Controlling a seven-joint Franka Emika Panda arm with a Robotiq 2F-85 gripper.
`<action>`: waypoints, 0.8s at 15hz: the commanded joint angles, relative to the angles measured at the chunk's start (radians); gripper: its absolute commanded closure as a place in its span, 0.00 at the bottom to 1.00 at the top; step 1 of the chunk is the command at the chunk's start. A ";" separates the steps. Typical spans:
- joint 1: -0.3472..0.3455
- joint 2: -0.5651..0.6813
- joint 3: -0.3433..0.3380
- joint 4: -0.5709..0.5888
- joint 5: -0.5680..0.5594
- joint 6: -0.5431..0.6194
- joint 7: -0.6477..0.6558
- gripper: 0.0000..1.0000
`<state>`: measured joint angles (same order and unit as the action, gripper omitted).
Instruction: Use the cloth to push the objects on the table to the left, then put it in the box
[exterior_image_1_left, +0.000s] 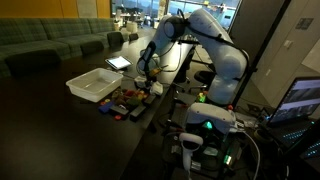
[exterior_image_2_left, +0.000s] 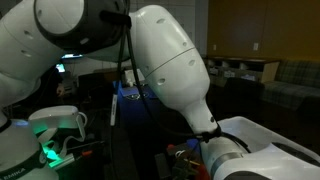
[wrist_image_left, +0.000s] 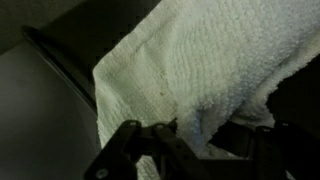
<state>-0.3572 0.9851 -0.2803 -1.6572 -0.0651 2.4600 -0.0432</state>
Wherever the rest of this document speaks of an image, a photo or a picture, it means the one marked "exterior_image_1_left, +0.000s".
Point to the white VR controller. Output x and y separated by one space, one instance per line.
190 146

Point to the green yellow small object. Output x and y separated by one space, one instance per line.
201 97

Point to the tablet with lit screen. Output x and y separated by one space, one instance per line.
118 62

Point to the green plaid sofa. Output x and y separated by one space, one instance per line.
40 40

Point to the clear plastic bin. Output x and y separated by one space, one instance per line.
95 85

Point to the grey rectangular block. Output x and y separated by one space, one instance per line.
118 110
137 112
149 100

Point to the red round disc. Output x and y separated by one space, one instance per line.
102 103
118 117

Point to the blue block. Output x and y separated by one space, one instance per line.
106 107

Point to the open laptop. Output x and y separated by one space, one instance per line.
295 100

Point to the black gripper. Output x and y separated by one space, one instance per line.
147 76

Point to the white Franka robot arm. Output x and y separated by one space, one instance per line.
223 56

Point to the green toy piece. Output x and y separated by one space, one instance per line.
132 101

